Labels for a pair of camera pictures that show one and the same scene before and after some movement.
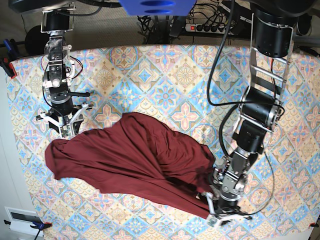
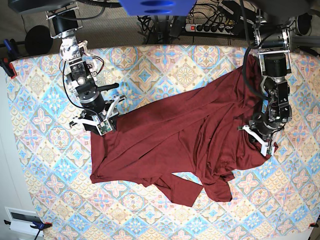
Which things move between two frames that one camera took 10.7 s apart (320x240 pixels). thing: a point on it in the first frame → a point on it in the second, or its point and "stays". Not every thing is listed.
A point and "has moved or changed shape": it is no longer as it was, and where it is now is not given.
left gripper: x=63 y=117 → x=98 y=112
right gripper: x=226 y=191 → x=262 y=129
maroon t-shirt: x=132 y=156 has moved or changed shape
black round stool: x=36 y=41 stays
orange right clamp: x=313 y=224 stays
